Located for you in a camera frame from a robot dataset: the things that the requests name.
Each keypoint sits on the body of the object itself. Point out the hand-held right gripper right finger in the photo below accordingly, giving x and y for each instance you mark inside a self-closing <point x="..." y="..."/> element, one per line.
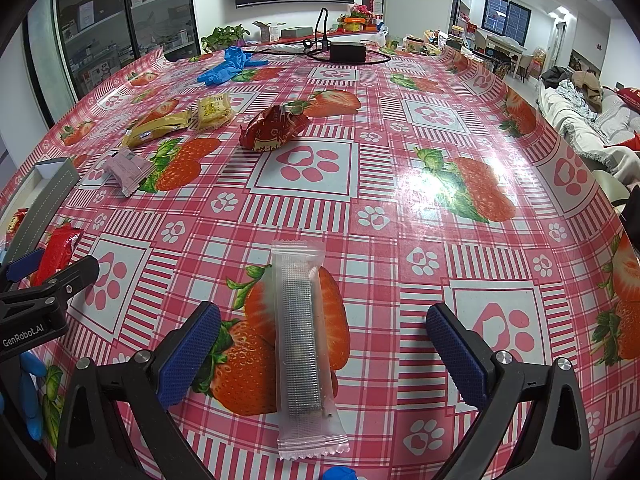
<point x="457" y="355"/>

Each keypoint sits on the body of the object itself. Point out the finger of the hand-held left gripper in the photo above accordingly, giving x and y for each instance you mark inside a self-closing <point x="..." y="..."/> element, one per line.
<point x="65" y="277"/>
<point x="25" y="265"/>

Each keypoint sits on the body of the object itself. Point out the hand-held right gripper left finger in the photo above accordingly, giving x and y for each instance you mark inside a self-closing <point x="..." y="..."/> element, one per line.
<point x="190" y="355"/>

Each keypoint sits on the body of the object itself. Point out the red snack bar packet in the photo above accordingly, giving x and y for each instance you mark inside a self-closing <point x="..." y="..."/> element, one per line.
<point x="57" y="247"/>

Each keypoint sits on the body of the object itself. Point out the small red snack packet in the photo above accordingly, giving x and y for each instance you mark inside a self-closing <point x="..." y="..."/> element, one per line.
<point x="17" y="221"/>

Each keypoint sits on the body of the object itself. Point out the grey storage box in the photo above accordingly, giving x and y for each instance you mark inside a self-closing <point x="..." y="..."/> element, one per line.
<point x="42" y="195"/>

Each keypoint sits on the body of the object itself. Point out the clear dark snack bar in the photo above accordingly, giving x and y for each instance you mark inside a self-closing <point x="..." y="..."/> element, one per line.
<point x="300" y="335"/>

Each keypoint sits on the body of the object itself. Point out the pink snack packet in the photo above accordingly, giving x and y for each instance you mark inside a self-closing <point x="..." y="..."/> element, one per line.
<point x="127" y="170"/>

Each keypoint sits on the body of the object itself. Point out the long yellow snack packet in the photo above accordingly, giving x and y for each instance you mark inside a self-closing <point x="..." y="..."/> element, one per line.
<point x="157" y="127"/>

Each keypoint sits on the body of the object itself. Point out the yellow rice cracker packet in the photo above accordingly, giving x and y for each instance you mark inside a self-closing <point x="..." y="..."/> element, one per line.
<point x="214" y="112"/>

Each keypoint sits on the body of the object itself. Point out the large red snack packet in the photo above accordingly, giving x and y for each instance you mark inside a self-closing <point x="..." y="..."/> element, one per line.
<point x="272" y="130"/>

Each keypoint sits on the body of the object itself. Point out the person's left hand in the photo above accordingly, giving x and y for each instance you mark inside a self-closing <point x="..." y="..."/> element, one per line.
<point x="31" y="400"/>

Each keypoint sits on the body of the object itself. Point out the person's right hand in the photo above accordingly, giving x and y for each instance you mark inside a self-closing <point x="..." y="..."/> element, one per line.
<point x="339" y="475"/>

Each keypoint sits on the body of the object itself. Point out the strawberry print tablecloth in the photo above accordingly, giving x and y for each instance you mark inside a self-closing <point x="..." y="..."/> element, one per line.
<point x="380" y="200"/>

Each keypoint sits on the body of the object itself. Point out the glass door cabinet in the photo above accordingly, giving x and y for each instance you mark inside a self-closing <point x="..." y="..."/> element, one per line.
<point x="100" y="20"/>

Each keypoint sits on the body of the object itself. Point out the blue rubber glove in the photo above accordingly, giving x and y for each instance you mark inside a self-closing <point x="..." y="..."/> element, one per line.
<point x="220" y="72"/>

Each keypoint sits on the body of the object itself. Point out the light covered sofa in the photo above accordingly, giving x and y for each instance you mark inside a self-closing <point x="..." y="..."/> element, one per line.
<point x="585" y="120"/>

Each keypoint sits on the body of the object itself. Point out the potted green plant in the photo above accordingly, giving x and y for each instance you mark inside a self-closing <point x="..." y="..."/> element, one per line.
<point x="225" y="39"/>

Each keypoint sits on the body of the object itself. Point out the pile of clothes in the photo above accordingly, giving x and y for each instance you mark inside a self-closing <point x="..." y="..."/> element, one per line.
<point x="575" y="85"/>

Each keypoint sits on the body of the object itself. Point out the white console table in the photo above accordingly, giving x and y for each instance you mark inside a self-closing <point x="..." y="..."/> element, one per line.
<point x="500" y="52"/>

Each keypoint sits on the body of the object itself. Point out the red cushion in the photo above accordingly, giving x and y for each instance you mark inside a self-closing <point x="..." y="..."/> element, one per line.
<point x="630" y="99"/>

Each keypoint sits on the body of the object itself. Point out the open cardboard box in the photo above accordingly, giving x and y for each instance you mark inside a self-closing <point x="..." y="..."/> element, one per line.
<point x="267" y="31"/>

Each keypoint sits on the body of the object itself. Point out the flat grey box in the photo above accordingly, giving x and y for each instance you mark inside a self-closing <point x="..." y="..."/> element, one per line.
<point x="296" y="32"/>

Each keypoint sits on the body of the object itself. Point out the dark window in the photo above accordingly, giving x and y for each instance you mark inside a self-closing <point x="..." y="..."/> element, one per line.
<point x="506" y="16"/>

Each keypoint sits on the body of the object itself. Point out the orange box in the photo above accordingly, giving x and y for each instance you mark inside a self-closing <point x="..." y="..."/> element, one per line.
<point x="352" y="24"/>

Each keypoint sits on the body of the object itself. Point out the small wall picture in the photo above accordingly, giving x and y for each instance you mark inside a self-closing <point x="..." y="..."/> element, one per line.
<point x="577" y="60"/>

